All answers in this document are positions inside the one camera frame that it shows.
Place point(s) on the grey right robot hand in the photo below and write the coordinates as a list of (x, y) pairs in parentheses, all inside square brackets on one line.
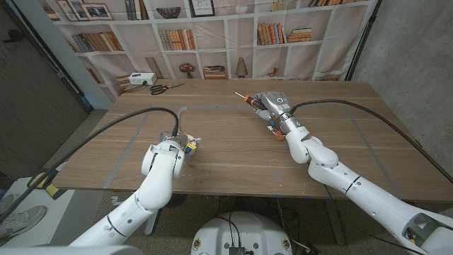
[(276, 104)]

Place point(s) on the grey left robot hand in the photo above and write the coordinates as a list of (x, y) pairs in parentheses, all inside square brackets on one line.
[(173, 137)]

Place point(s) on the black orange screwdriver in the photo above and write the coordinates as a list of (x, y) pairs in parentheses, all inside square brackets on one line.
[(253, 102)]

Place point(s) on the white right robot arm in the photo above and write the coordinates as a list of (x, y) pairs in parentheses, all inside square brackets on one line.
[(354, 184)]

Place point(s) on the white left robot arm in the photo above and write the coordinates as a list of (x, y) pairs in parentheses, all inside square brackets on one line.
[(155, 184)]

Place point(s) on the printed bookshelf backdrop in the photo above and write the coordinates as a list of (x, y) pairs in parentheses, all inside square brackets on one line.
[(308, 60)]

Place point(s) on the black round object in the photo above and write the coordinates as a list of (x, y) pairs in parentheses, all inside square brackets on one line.
[(177, 200)]

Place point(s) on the white power strip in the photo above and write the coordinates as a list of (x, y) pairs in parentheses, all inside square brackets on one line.
[(142, 78)]

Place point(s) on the white table leg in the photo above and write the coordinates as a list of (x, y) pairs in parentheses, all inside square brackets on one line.
[(152, 225)]

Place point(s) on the black backdrop stand pole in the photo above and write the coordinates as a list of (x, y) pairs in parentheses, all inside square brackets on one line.
[(361, 46)]

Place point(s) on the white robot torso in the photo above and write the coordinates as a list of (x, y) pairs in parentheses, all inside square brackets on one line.
[(244, 230)]

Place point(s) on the dark table leg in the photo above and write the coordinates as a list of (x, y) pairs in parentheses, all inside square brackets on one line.
[(334, 219)]

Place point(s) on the black hub box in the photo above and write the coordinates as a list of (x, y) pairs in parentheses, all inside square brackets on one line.
[(239, 251)]

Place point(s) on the yellow black floor pad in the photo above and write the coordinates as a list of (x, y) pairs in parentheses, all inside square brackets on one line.
[(53, 191)]

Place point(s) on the grey sneaker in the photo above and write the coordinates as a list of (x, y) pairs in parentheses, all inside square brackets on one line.
[(24, 219), (5, 202)]

